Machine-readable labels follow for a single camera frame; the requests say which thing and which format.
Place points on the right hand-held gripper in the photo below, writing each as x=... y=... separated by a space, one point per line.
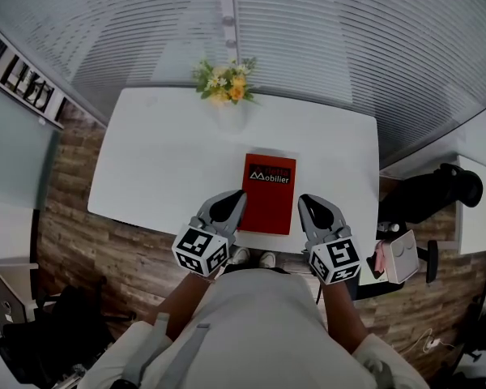
x=340 y=255

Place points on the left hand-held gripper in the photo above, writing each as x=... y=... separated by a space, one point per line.
x=194 y=243

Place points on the red book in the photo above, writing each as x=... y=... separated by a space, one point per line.
x=267 y=201

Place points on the person's right forearm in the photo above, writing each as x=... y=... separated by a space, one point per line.
x=342 y=318

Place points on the person's left forearm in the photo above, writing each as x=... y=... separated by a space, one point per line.
x=182 y=306

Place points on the person's left white shoe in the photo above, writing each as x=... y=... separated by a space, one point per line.
x=240 y=256

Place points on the person's white shoe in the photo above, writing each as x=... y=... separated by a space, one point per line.
x=240 y=256
x=267 y=259

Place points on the person's right white shoe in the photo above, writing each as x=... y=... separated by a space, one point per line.
x=267 y=259

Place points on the black phone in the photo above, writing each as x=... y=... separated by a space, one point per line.
x=373 y=266

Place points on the pink cloth item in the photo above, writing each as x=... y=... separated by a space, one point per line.
x=382 y=255

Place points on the white flat box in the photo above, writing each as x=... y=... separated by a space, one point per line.
x=370 y=280

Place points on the white vase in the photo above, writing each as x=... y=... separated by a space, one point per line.
x=233 y=114

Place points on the black office chair with headrest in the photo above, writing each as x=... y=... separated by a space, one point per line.
x=429 y=197

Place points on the person's white shirt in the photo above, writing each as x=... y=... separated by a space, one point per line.
x=259 y=330

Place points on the yellow and green flower bouquet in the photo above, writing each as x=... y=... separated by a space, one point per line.
x=227 y=81

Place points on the white side desk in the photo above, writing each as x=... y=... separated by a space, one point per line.
x=480 y=205

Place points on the grey cabinet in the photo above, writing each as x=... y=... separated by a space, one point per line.
x=8 y=294

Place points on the black stair railing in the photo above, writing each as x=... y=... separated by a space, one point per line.
x=28 y=85

